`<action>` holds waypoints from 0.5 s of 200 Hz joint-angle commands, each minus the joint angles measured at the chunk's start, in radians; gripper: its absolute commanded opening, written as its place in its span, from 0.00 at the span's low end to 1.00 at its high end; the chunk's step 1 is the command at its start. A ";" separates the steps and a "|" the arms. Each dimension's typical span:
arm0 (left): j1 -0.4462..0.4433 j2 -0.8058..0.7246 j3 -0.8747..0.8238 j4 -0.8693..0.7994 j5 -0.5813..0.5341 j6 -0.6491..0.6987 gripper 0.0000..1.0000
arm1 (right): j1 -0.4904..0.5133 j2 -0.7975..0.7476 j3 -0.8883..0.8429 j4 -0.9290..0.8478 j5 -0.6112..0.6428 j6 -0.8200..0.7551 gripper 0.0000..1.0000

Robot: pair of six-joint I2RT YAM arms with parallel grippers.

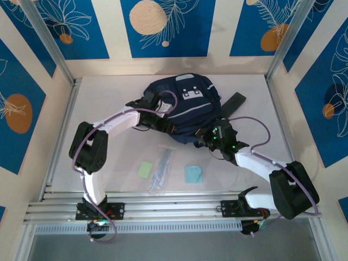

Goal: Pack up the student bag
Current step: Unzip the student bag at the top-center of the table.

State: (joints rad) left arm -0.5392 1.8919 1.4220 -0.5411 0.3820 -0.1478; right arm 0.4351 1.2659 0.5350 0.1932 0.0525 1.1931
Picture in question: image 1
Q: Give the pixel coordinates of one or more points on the navy blue student backpack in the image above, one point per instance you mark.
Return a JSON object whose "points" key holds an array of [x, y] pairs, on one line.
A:
{"points": [[190, 114]]}

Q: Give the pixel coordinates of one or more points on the aluminium frame post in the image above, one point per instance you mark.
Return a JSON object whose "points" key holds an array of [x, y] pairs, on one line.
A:
{"points": [[288, 40], [49, 43]]}

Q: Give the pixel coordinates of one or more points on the aluminium left frame post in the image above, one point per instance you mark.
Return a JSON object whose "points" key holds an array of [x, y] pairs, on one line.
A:
{"points": [[49, 43]]}

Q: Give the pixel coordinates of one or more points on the aluminium left side rail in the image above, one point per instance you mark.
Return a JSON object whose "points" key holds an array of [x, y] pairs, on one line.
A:
{"points": [[61, 130]]}

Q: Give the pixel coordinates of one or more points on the aluminium right frame post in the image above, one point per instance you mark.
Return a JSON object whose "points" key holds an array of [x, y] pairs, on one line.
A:
{"points": [[288, 40]]}

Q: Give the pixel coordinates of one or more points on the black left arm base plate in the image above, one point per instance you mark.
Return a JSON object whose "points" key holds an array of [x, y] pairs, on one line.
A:
{"points": [[117, 210]]}

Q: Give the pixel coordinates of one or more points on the aluminium right side rail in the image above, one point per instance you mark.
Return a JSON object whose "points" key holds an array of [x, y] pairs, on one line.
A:
{"points": [[285, 130]]}

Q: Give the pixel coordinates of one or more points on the clear plastic bag of pens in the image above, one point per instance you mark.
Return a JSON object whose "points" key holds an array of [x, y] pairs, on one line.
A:
{"points": [[161, 168]]}

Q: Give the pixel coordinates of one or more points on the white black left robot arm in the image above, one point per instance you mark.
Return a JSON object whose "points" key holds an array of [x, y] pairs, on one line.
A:
{"points": [[122, 121]]}

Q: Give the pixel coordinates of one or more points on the green sticky note pad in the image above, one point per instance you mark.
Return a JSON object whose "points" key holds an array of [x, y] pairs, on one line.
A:
{"points": [[145, 170]]}

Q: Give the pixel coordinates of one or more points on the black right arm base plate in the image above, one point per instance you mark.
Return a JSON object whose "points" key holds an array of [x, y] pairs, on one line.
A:
{"points": [[229, 208]]}

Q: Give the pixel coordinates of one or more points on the blue sticky note pad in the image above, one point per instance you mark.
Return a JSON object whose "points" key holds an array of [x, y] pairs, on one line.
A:
{"points": [[193, 174]]}

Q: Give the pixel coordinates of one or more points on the aluminium front frame rails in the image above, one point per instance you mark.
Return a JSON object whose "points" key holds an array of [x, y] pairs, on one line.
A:
{"points": [[174, 206]]}

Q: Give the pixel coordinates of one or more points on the aluminium rail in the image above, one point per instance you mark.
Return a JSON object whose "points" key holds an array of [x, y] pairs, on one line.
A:
{"points": [[61, 130], [285, 130]]}

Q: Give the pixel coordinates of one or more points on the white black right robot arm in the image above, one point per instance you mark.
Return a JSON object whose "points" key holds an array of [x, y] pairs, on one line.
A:
{"points": [[253, 163]]}

